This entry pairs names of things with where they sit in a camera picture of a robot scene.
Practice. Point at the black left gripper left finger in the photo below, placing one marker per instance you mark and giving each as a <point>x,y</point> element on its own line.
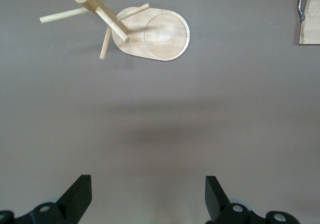
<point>75,199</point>

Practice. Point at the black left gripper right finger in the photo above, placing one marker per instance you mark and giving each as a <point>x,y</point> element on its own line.
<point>215,199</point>

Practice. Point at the wooden mug rack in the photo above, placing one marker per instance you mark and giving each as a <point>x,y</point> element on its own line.
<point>162,39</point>

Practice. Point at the brown table cover sheet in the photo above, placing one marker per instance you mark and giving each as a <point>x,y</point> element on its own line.
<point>160,109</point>

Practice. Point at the bamboo cutting board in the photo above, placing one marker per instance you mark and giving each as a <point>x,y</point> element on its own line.
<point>311,24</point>

